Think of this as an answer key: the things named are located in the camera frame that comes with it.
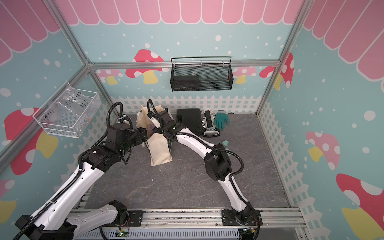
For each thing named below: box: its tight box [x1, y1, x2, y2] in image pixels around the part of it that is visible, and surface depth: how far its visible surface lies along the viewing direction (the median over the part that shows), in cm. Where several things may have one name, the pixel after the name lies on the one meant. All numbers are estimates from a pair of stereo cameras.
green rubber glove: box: [214, 112, 230, 130], surface depth 118 cm
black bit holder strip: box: [202, 110, 220, 137], surface depth 112 cm
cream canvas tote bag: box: [136, 105, 173, 167], surface depth 86 cm
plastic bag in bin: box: [40, 81, 93, 125], surface depth 74 cm
